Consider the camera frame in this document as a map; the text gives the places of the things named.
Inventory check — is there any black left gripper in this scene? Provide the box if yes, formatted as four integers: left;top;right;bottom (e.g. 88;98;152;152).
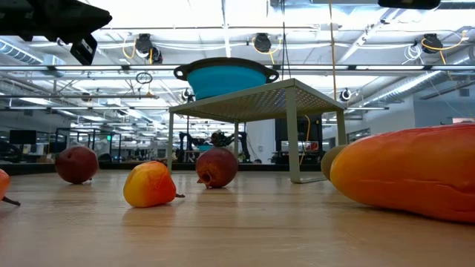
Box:
20;0;113;42

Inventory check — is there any dark red pomegranate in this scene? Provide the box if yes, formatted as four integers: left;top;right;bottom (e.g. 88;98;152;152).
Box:
54;145;100;185
195;147;239;189

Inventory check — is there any blue grey collapsible colander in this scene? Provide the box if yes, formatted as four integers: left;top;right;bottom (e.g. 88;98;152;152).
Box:
173;56;280;101

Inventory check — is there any small orange yellow pear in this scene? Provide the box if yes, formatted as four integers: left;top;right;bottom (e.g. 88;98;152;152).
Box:
0;168;22;207
122;160;186;208

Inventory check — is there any brown green kiwi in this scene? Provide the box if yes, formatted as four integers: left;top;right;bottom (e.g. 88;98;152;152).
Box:
321;144;348;182

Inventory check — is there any long ceiling light bar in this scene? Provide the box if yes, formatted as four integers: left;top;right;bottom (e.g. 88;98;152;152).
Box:
0;64;475;72

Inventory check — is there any black monitor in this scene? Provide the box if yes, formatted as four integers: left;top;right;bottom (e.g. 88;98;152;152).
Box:
9;129;37;145

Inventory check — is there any green perforated metal riser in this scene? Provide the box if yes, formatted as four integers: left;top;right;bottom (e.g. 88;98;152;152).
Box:
166;77;348;185

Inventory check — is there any black cabinet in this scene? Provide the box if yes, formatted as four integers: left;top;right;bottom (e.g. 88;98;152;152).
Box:
275;113;324;165

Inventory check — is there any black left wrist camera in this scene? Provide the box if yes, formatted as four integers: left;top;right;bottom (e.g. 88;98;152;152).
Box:
69;33;99;67

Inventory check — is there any black hanging cable loop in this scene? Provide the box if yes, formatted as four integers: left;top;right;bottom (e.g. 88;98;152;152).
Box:
135;71;154;85

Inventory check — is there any black aluminium table frame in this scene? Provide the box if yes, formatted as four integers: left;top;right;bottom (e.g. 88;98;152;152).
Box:
0;162;324;176

